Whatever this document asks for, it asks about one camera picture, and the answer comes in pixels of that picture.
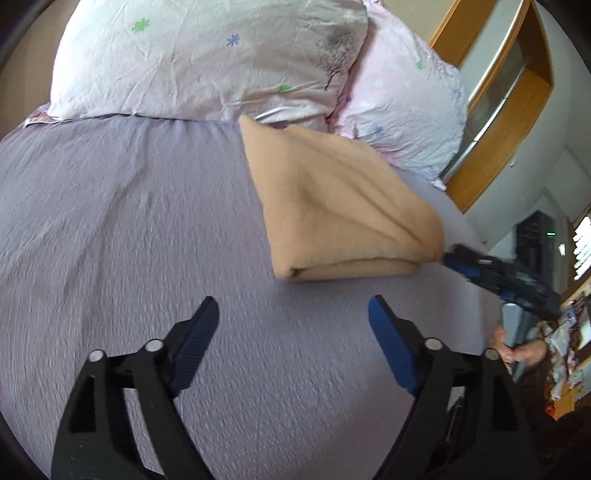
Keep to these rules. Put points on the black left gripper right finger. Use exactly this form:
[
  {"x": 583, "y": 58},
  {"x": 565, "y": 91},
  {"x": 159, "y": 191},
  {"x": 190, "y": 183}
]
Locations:
[{"x": 466, "y": 421}]

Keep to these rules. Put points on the lavender bed sheet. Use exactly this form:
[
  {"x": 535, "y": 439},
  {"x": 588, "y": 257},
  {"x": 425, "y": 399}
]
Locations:
[{"x": 114, "y": 229}]

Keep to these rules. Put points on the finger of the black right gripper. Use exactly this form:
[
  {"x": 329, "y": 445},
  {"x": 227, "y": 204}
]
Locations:
[{"x": 463, "y": 260}]

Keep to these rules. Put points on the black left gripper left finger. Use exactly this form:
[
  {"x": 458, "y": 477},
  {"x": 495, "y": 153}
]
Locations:
[{"x": 95, "y": 438}]

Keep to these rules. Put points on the bright window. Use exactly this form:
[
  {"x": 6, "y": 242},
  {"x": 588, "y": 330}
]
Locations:
[{"x": 582, "y": 248}]

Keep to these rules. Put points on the tan fleece garment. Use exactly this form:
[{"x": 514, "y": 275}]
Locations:
[{"x": 334, "y": 209}]

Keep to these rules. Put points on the wooden headboard frame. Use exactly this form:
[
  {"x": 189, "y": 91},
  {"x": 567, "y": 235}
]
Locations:
[{"x": 502, "y": 51}]

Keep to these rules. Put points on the pink floral pillow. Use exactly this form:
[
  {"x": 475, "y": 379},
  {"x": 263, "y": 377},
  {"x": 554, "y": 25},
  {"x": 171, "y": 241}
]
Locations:
[{"x": 403, "y": 99}]

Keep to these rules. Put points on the black device green light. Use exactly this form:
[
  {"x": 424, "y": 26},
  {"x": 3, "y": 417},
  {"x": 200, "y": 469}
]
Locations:
[{"x": 541, "y": 241}]

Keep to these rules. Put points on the white floral pillow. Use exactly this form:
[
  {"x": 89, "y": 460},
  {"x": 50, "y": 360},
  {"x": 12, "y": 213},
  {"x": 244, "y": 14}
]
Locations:
[{"x": 278, "y": 62}]

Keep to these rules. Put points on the right hand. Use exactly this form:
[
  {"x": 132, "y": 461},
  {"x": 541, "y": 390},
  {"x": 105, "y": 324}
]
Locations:
[{"x": 531, "y": 353}]

